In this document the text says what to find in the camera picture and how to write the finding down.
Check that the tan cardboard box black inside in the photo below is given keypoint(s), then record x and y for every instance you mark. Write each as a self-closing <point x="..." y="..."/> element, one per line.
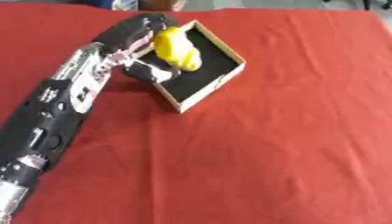
<point x="201" y="74"/>

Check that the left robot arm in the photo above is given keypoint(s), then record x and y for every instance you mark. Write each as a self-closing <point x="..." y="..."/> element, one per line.
<point x="48" y="116"/>

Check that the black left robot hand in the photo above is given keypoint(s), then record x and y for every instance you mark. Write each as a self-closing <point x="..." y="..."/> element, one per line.
<point x="133" y="32"/>

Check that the yellow toy fruit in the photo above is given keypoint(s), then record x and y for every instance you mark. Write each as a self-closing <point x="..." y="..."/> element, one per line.
<point x="177" y="49"/>

